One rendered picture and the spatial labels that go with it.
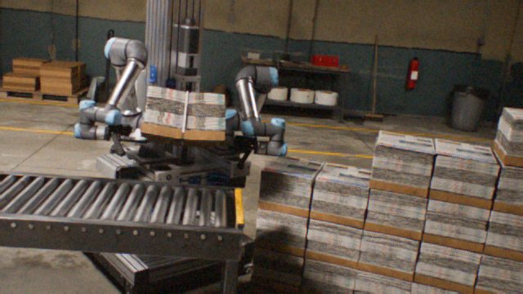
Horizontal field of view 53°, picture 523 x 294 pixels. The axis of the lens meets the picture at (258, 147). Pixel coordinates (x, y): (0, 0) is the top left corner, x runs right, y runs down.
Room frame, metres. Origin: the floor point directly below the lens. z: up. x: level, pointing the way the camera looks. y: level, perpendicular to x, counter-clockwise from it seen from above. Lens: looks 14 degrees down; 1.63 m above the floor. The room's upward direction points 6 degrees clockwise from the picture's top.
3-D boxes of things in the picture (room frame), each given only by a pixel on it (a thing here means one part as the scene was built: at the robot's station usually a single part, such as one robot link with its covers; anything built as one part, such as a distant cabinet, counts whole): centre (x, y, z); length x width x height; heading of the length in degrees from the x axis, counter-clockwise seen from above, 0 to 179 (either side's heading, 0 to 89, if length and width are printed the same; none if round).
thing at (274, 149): (2.58, -0.09, 0.98); 0.11 x 0.08 x 0.09; 95
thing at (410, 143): (2.66, -0.77, 1.06); 0.37 x 0.29 x 0.01; 165
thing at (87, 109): (2.49, 0.83, 1.09); 0.11 x 0.08 x 0.11; 68
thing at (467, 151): (2.60, -1.05, 1.06); 0.37 x 0.28 x 0.01; 164
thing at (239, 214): (2.15, 0.05, 0.81); 0.43 x 0.03 x 0.02; 5
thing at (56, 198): (2.09, 0.85, 0.77); 0.47 x 0.05 x 0.05; 5
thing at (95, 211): (2.11, 0.66, 0.77); 0.47 x 0.05 x 0.05; 5
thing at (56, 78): (8.27, 3.49, 0.28); 1.20 x 0.83 x 0.57; 95
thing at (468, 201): (2.59, -1.05, 0.86); 0.38 x 0.29 x 0.04; 164
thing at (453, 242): (2.71, -0.64, 0.40); 1.16 x 0.38 x 0.51; 74
